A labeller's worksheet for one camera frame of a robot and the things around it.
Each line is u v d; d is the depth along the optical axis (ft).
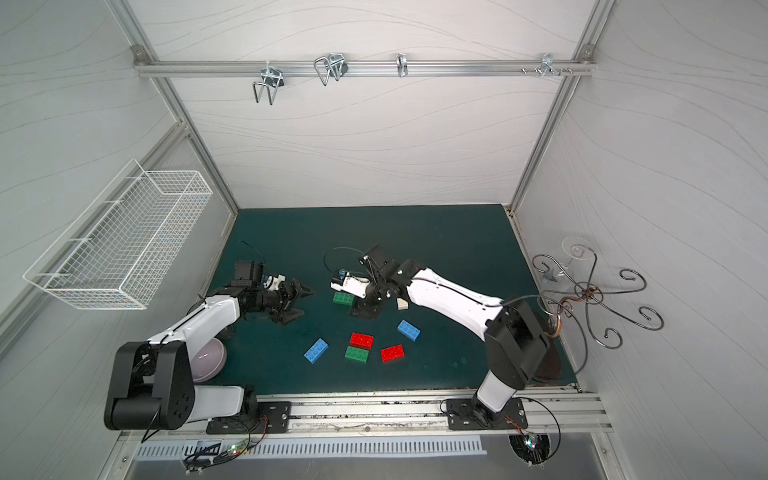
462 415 2.46
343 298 3.05
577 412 2.52
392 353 2.70
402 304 3.01
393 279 1.97
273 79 2.57
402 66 2.57
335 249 2.06
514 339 1.44
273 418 2.41
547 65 2.51
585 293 2.03
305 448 2.31
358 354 2.71
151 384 1.36
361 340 2.81
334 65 2.49
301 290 2.60
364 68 2.59
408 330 2.88
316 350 2.73
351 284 2.31
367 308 2.30
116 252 2.22
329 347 2.81
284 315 2.68
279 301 2.50
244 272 2.36
